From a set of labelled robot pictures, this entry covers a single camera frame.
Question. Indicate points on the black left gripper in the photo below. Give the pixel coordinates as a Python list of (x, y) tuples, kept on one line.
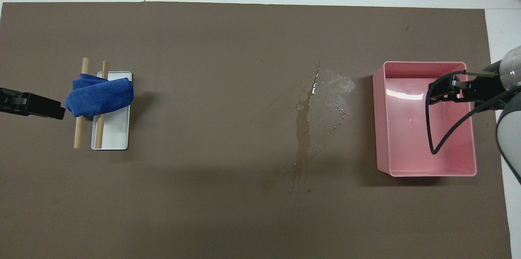
[(14, 102)]

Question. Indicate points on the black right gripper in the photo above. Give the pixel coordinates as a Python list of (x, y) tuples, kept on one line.
[(486, 88)]

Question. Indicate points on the blue microfibre towel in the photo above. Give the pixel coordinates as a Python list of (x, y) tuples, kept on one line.
[(101, 96)]

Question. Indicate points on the white towel rack base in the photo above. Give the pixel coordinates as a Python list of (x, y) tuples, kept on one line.
[(116, 132)]

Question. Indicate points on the spilled water puddle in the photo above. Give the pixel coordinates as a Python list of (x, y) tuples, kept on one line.
[(321, 100)]

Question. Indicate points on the pink plastic bin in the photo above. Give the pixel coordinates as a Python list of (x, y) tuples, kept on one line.
[(407, 137)]

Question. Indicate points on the brown table mat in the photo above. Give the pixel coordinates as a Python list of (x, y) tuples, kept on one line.
[(203, 67)]

